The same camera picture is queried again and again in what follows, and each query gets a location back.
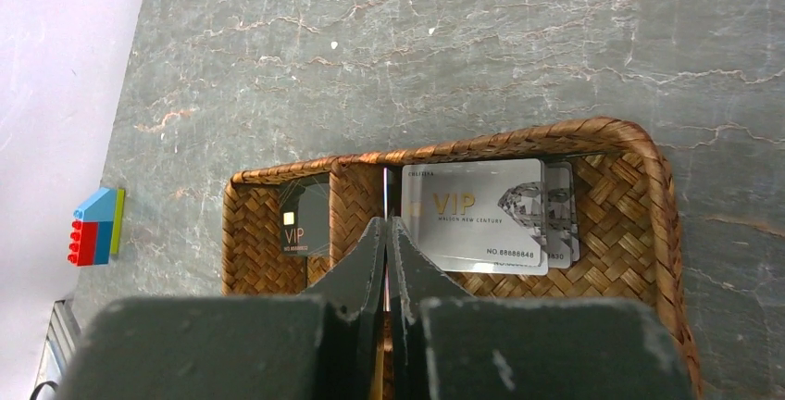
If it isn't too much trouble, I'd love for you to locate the silver VIP credit card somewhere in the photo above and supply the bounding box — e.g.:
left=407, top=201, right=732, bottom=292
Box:
left=380, top=167, right=395, bottom=400

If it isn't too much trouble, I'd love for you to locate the black card stack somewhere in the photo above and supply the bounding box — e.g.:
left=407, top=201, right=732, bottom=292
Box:
left=279, top=174, right=330, bottom=257

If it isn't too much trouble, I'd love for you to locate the woven wicker divided basket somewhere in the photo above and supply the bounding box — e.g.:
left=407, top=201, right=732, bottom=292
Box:
left=221, top=117, right=703, bottom=394

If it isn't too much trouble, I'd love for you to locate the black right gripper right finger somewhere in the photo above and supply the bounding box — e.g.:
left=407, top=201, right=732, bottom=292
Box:
left=387, top=217, right=476, bottom=399

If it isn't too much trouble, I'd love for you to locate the red blue toy block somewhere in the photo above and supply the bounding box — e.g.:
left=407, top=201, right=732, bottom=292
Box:
left=67, top=187, right=126, bottom=267

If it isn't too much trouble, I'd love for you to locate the white card stack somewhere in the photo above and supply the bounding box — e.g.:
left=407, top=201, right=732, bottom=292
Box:
left=401, top=158, right=580, bottom=276

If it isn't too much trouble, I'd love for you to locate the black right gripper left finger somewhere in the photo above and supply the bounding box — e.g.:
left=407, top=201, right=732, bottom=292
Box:
left=305, top=218, right=386, bottom=399

